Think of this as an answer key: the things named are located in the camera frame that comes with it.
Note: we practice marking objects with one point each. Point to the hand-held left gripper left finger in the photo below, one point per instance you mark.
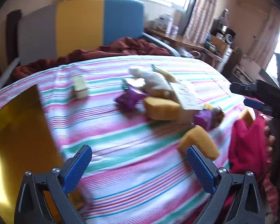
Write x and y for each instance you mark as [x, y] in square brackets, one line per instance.
[77, 168]

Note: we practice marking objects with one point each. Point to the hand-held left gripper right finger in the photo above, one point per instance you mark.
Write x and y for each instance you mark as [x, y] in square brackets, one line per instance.
[199, 168]

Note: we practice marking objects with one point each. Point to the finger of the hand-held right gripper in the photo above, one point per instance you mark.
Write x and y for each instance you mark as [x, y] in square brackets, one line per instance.
[253, 103]
[240, 88]

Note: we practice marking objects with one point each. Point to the yellow sponge cake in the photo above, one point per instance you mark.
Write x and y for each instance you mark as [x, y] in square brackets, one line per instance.
[199, 142]
[247, 116]
[163, 108]

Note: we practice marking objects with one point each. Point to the purple snack packet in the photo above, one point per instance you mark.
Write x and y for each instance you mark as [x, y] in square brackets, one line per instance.
[129, 96]
[207, 117]

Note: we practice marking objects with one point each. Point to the white medicine box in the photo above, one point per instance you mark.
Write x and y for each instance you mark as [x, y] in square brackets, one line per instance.
[187, 95]

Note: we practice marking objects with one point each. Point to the gold tin box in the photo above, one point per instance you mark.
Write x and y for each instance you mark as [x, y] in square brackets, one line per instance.
[18, 133]

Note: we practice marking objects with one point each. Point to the green-edged cake packet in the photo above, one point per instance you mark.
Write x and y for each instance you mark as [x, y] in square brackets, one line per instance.
[163, 72]

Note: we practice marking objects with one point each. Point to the small white green box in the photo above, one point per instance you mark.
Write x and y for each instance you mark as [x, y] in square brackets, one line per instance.
[79, 86]

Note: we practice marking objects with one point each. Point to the white plastic-wrapped snack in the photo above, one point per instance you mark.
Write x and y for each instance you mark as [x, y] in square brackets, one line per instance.
[158, 84]

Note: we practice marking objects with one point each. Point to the green-edged cracker packet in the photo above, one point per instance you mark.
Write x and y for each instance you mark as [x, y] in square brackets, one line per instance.
[134, 82]

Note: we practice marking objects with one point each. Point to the white sock ball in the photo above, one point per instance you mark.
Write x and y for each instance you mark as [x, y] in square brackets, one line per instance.
[137, 71]

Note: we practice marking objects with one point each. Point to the person's right hand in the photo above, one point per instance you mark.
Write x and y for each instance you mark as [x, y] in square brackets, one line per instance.
[269, 142]

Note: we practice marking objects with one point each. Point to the cardboard box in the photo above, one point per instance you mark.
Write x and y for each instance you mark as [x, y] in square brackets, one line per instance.
[248, 67]

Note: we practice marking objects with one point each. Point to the red clothing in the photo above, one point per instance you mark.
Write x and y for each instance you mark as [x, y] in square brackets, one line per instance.
[247, 144]

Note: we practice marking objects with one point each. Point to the cluttered wooden shelf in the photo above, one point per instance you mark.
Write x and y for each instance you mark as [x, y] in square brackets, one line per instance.
[220, 39]

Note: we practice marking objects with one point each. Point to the wooden desk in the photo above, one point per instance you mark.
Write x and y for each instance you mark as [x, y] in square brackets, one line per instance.
[177, 40]

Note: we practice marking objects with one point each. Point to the pink checked curtain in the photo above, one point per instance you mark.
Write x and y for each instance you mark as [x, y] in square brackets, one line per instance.
[201, 14]

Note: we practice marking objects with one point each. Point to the purple white cup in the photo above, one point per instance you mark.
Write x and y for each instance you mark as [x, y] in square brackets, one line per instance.
[175, 29]

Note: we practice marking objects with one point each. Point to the white desk appliance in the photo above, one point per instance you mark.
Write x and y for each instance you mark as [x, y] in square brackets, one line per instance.
[164, 21]

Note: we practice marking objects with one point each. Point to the dark red blanket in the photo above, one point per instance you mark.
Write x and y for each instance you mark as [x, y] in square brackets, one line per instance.
[130, 45]

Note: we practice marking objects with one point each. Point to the grey yellow blue headboard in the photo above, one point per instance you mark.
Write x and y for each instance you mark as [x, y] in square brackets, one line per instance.
[79, 23]

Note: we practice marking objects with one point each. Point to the grey bed rail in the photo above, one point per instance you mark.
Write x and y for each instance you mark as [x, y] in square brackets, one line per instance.
[4, 74]
[161, 43]

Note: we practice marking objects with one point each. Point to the dark upright post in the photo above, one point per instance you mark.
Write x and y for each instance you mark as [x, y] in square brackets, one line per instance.
[14, 28]

